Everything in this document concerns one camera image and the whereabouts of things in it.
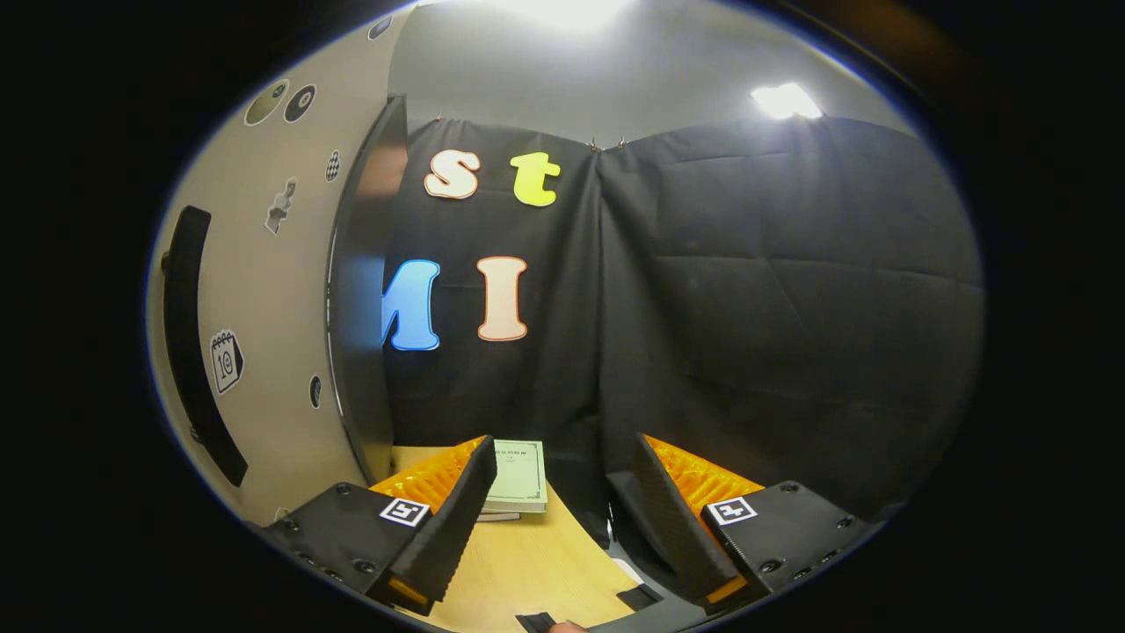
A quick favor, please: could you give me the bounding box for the large ceiling light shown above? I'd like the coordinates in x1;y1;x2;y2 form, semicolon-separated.
492;0;634;33

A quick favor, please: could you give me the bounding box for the narrow ceiling light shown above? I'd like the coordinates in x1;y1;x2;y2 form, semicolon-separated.
751;83;824;120

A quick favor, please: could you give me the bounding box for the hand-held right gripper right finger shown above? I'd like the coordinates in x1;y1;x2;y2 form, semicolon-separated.
606;433;867;616

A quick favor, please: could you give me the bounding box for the beige cabinet door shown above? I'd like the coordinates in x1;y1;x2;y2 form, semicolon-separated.
148;11;394;527

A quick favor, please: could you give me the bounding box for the black backdrop cloth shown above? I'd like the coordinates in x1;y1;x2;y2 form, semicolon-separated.
382;114;985;546

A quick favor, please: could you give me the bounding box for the pale green book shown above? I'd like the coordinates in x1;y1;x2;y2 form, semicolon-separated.
482;440;548;514

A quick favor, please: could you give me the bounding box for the black cabinet door handle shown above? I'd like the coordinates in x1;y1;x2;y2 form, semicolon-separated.
161;205;250;489

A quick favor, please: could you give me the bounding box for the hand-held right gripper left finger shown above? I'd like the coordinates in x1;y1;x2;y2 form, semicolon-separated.
264;435;499;616

